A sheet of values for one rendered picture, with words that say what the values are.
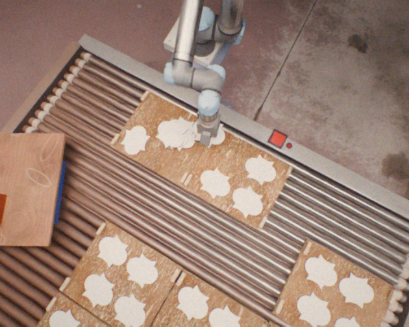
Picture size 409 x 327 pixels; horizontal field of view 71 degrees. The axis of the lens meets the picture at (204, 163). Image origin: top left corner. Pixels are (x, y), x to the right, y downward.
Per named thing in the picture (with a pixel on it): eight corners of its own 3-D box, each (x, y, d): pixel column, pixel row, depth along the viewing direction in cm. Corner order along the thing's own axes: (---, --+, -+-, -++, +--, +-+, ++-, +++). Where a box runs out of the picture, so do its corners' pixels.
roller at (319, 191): (82, 61, 162) (78, 56, 157) (421, 241, 134) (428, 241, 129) (76, 67, 161) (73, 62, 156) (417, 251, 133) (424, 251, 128)
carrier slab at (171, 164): (148, 91, 151) (148, 90, 149) (217, 127, 145) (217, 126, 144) (111, 147, 143) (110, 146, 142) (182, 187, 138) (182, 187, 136)
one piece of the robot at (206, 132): (191, 132, 109) (193, 145, 125) (213, 137, 108) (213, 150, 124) (198, 104, 112) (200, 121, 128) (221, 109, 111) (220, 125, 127)
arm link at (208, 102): (222, 89, 99) (217, 111, 97) (221, 104, 110) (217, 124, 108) (199, 85, 100) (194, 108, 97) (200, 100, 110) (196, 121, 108)
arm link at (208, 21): (192, 21, 150) (191, 1, 137) (217, 25, 150) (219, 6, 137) (187, 41, 148) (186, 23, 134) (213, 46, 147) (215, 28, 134)
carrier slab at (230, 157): (218, 128, 145) (218, 126, 144) (292, 167, 139) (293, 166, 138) (182, 187, 138) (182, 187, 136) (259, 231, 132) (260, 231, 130)
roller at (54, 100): (54, 96, 156) (50, 91, 152) (402, 292, 128) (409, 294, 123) (49, 103, 155) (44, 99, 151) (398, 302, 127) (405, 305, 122)
